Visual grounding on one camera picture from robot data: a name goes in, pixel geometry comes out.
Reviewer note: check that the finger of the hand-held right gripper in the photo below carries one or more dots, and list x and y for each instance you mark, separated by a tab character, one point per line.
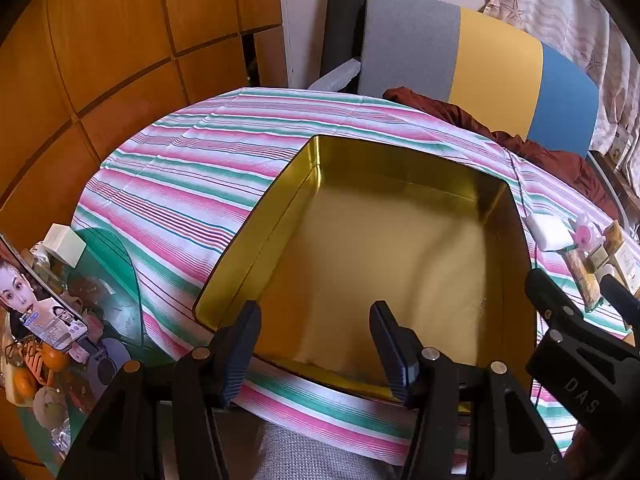
622	302
550	302

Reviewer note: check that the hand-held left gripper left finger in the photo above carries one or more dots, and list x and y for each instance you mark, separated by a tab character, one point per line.
242	360

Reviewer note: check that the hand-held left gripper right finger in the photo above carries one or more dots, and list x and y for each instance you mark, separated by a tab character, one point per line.
395	352

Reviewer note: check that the beige cardboard box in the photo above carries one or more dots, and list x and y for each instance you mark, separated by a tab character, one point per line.
625	260

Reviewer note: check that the bagged pink plastic cups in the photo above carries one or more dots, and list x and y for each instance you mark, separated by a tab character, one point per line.
584	232

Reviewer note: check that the gold tin box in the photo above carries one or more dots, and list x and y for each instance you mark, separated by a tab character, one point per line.
375	240

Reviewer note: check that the brown cracker packet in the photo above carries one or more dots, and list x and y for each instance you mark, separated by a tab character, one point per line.
582	275

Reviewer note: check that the white foam block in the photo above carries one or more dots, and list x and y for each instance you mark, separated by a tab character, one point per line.
550	232

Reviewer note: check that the person's grey trouser leg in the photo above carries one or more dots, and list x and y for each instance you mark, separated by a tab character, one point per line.
300	455

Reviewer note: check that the rust brown cloth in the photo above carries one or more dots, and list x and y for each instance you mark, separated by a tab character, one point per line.
550	160

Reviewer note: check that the white printed box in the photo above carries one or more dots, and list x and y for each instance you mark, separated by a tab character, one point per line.
624	147

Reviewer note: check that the green glass table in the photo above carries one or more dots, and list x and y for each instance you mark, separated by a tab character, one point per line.
115	270

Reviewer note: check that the orange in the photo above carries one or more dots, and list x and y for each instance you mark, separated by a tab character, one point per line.
54	357
24	384

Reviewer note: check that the pale round fruit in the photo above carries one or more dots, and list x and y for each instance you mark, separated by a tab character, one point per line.
50	404

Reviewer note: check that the striped tablecloth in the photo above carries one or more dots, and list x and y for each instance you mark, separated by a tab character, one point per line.
200	160

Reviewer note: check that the small white green box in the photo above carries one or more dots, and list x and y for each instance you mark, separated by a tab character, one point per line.
65	245

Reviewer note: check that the grey yellow blue chair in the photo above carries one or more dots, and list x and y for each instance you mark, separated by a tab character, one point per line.
495	60

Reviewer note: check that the beige patterned curtain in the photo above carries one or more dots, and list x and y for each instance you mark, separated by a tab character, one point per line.
550	5

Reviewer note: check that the black rolled mat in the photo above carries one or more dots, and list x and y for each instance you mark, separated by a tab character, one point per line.
342	25

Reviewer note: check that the wooden cabinet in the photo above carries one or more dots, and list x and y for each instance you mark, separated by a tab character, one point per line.
100	35

